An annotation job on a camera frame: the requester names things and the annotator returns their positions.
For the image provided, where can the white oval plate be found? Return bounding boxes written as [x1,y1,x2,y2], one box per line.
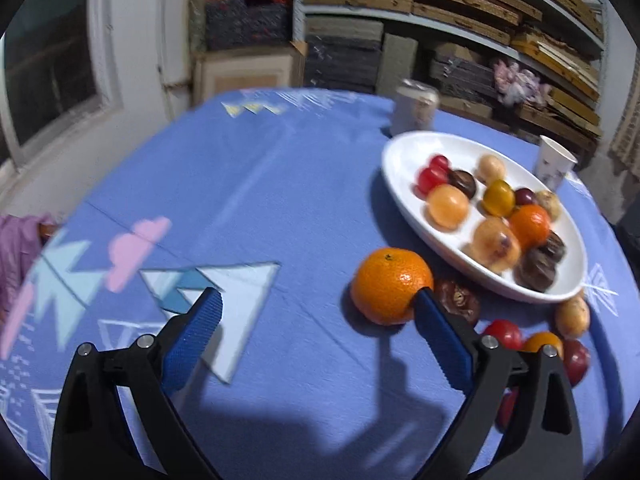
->
[381,131,588,303]

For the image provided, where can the small orange mandarin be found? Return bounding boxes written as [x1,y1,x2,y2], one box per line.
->
[508,205,552,252]

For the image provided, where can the white framed window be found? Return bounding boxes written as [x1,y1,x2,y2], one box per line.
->
[0,0,191,171]

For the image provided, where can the beige woven cloth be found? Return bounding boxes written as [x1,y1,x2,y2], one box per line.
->
[609,80,640,181]

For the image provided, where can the dark wrinkled passion fruit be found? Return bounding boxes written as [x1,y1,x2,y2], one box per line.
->
[434,280,482,328]
[447,169,478,200]
[514,249,557,292]
[537,231,567,263]

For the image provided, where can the pink cloth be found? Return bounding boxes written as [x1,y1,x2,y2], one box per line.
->
[0,214,57,313]

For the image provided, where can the cardboard box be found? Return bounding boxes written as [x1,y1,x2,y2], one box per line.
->
[192,52,306,106]

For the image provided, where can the small yellow-orange mandarin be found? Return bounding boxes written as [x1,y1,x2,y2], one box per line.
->
[522,331,565,356]

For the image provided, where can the metal shelf rack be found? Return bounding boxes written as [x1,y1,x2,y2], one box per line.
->
[290,0,608,161]

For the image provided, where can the yellow apple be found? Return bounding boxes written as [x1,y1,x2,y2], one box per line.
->
[470,216,522,273]

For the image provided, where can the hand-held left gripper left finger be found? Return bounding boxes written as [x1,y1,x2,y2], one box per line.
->
[50,287,224,480]

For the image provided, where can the pink flower bundle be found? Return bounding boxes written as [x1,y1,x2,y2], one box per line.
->
[492,60,551,108]

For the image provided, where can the blue printed tablecloth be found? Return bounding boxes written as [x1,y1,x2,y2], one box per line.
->
[0,87,631,480]

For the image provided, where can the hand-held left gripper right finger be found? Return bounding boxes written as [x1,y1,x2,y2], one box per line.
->
[412,287,586,480]

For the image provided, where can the yellow tomato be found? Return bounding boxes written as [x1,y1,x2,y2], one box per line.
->
[481,180,516,217]

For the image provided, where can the large orange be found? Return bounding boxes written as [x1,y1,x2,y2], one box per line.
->
[350,247,435,326]

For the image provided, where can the white paper cup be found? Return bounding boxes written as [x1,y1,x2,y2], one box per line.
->
[535,135,578,183]

